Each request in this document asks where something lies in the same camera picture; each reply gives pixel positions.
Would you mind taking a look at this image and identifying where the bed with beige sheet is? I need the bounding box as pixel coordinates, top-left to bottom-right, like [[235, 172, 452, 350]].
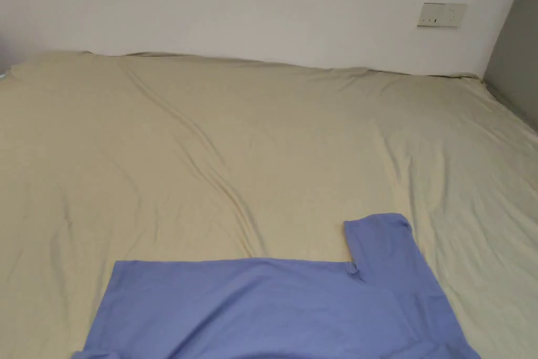
[[0, 50, 538, 359]]

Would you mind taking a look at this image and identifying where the grey padded headboard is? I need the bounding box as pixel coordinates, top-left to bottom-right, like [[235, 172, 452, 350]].
[[481, 0, 538, 137]]

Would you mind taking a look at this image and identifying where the white wall socket panel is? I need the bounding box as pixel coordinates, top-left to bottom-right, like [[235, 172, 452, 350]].
[[416, 2, 468, 29]]

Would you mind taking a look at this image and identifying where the blue t-shirt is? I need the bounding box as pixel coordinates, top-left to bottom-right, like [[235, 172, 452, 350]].
[[70, 212, 483, 359]]

